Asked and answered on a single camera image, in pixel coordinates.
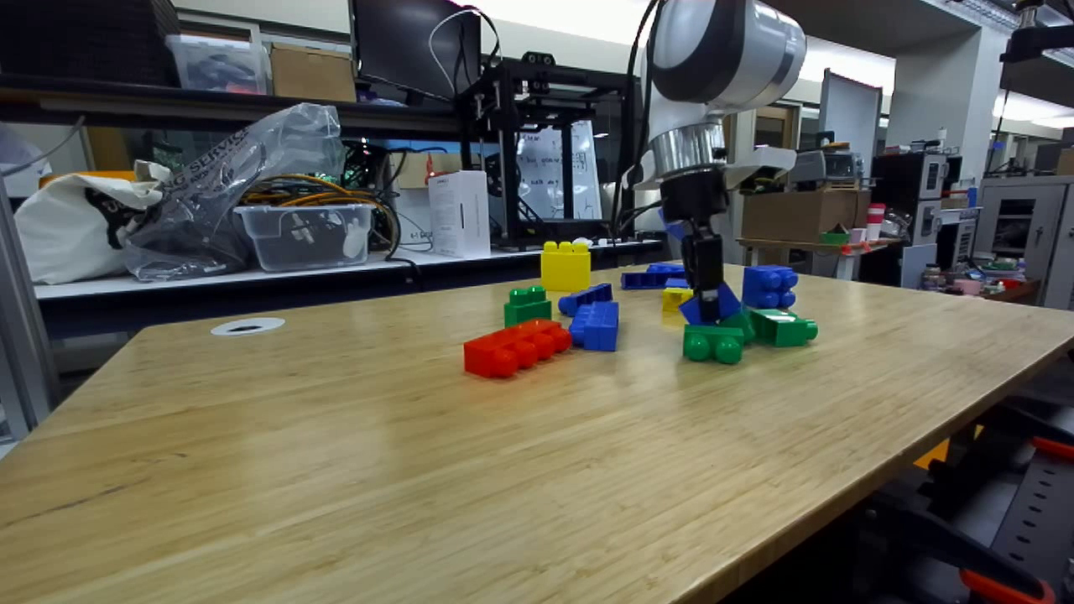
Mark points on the clear crumpled plastic bag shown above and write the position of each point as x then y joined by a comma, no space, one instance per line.
222,188

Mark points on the white side table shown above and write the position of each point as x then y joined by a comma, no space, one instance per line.
171,307

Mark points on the white round desk grommet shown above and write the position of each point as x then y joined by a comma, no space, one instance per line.
222,326

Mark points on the aluminium extrusion post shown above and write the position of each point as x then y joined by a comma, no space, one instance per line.
17,336

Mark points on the yellow square toy brick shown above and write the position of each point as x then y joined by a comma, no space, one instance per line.
672,302

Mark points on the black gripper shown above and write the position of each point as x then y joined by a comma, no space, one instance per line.
693,197

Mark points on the white cardboard box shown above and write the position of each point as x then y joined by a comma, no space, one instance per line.
457,213

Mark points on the black wall shelf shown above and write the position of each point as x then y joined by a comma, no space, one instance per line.
135,107

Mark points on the blue wide stepped toy brick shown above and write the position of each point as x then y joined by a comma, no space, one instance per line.
668,270

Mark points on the brown cardboard box small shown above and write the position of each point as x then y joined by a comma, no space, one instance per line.
314,74

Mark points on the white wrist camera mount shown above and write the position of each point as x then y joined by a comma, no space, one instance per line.
759,166

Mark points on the white upright panel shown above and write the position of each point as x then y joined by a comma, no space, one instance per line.
854,119

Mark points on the black computer monitor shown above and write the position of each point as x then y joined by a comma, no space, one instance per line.
409,45

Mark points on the red four-stud toy brick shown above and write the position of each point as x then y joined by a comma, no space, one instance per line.
516,351

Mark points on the clear plastic container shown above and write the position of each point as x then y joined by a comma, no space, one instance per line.
220,65

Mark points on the grey equipment cabinet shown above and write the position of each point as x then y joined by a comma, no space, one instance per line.
1012,239

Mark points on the blue long toy brick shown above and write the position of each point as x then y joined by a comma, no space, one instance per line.
644,280
581,300
595,326

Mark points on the yellow tall brick stack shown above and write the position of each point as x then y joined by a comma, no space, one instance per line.
565,270

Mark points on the blue small toy brick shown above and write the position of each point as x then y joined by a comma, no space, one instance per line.
677,282
734,307

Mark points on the black metal frame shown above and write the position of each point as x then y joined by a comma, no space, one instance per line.
511,171

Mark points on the black appliance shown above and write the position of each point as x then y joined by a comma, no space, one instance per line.
907,187

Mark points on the blue tall stacked toy brick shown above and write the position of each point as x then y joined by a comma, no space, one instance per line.
769,286

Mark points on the white cloth bag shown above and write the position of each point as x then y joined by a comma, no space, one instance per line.
61,235

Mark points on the brown cardboard box large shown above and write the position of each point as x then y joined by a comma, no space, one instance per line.
801,216

